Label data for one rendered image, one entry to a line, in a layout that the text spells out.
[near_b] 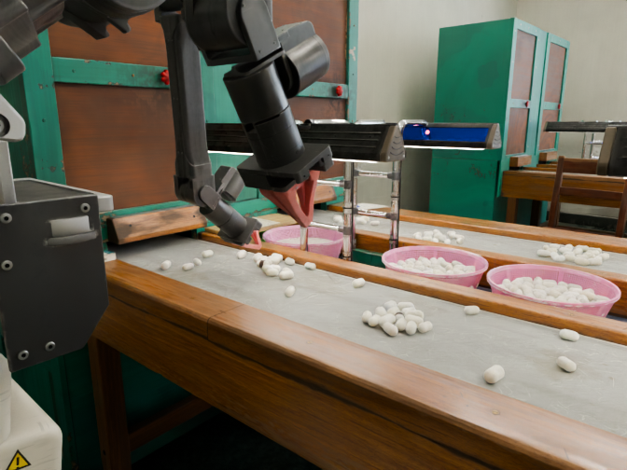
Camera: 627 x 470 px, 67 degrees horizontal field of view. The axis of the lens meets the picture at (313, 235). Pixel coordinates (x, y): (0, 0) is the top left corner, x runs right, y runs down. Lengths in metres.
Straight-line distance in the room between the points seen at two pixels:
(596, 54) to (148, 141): 5.13
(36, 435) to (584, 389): 0.71
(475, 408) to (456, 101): 3.30
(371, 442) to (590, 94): 5.46
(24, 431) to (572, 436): 0.60
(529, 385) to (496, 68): 3.11
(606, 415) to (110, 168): 1.24
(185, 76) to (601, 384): 0.88
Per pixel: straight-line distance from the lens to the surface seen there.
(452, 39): 3.90
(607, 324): 1.01
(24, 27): 0.39
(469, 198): 3.81
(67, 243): 0.52
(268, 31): 0.50
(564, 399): 0.79
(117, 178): 1.45
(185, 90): 1.00
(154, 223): 1.45
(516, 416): 0.67
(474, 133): 1.47
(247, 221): 1.14
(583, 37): 6.05
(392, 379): 0.71
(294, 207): 0.57
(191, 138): 1.01
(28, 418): 0.64
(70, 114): 1.39
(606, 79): 5.95
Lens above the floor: 1.12
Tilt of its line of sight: 13 degrees down
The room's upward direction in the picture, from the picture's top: straight up
